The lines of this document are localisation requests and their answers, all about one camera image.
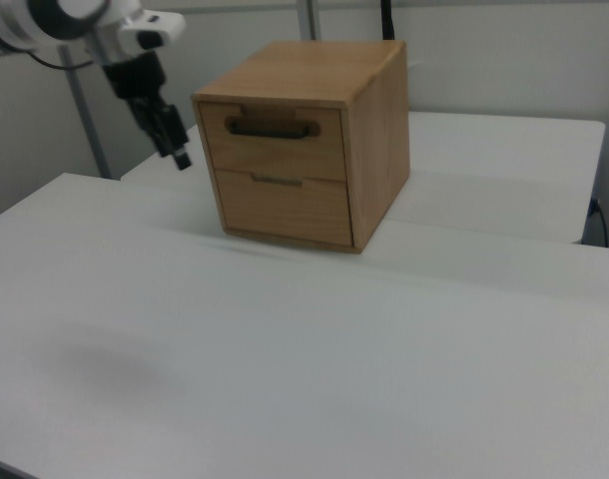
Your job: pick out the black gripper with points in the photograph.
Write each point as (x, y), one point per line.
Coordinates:
(135, 75)

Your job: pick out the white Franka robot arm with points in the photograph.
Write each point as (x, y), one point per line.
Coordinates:
(25, 20)

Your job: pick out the wooden drawer with notch grip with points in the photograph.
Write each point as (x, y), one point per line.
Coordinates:
(284, 214)

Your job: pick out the light wooden drawer cabinet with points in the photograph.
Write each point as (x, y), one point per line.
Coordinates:
(379, 149)

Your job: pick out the black stand pole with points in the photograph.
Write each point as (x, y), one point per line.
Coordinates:
(388, 20)

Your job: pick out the grey metal frame pole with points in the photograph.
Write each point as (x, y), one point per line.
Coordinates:
(87, 125)

